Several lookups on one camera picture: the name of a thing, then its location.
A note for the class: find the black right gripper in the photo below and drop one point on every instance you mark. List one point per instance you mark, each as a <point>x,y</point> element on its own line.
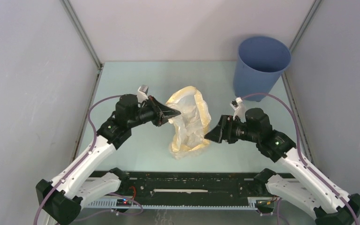
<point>223,131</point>

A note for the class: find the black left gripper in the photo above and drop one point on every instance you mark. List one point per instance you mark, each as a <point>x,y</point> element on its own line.
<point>161,113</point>

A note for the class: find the translucent cream plastic trash bag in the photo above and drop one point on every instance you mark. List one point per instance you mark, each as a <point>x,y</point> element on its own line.
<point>191,125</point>

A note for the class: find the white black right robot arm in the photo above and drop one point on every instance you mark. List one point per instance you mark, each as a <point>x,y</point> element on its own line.
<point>314,193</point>

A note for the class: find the blue plastic trash bin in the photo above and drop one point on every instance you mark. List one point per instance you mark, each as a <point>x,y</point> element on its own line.
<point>260,63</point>

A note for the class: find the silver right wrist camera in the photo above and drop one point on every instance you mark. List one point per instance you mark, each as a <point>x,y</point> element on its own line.
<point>238,107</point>

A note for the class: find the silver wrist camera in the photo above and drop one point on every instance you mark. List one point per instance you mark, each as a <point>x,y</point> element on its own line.
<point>238,107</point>
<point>142,93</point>

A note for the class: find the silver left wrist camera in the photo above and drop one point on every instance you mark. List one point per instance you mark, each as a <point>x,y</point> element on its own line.
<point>142,93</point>

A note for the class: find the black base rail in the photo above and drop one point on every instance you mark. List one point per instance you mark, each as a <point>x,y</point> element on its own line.
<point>190,187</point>

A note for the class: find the white slotted cable duct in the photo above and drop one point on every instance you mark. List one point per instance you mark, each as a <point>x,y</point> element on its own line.
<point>120,203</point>

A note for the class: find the right aluminium frame post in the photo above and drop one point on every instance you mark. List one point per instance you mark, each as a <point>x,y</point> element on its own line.
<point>305,24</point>

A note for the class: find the aluminium frame post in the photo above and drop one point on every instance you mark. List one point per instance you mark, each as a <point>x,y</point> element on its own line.
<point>68,7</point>
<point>305,24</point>

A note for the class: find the left aluminium frame post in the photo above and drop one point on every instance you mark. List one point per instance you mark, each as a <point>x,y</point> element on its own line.
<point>68,7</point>

